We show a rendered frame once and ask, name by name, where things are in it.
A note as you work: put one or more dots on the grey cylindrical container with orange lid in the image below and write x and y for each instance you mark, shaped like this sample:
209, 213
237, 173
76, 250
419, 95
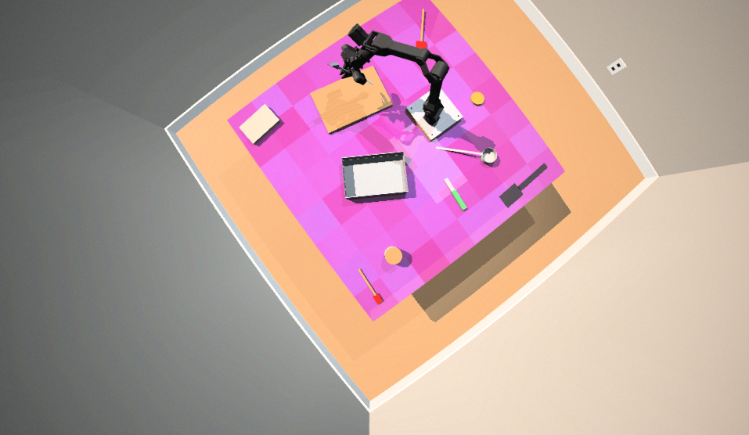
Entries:
393, 255

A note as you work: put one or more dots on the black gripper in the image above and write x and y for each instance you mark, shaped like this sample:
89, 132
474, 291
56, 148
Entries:
355, 72

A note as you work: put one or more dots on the yellow round disc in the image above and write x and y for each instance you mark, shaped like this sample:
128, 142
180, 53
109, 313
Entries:
477, 98

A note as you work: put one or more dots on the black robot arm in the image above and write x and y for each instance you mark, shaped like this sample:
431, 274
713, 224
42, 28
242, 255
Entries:
383, 45

